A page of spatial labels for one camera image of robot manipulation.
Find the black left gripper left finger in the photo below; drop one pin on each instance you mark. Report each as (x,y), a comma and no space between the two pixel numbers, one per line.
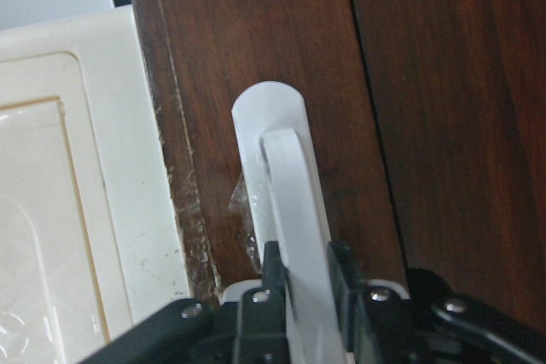
(261,335)

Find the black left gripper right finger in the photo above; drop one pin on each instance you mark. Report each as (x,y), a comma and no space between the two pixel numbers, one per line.
(373,315)

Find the dark wooden drawer white handle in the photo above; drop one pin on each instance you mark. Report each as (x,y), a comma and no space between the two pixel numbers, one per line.
(411,130)

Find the cream plastic storage cabinet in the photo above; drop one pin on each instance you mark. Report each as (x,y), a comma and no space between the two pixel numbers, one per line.
(89,241)

